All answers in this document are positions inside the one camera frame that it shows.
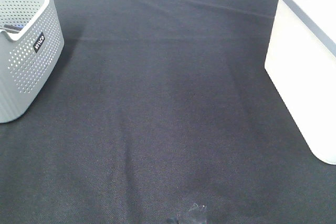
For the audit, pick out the black fabric table cover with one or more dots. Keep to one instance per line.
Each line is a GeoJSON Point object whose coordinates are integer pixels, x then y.
{"type": "Point", "coordinates": [156, 105]}

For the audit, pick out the clear tape piece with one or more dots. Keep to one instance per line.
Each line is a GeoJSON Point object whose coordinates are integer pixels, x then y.
{"type": "Point", "coordinates": [198, 214]}

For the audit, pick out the white storage box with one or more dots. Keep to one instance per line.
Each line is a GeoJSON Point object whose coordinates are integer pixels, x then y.
{"type": "Point", "coordinates": [300, 61]}

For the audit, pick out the grey perforated plastic basket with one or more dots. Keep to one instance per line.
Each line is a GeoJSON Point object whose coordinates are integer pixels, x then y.
{"type": "Point", "coordinates": [31, 43]}

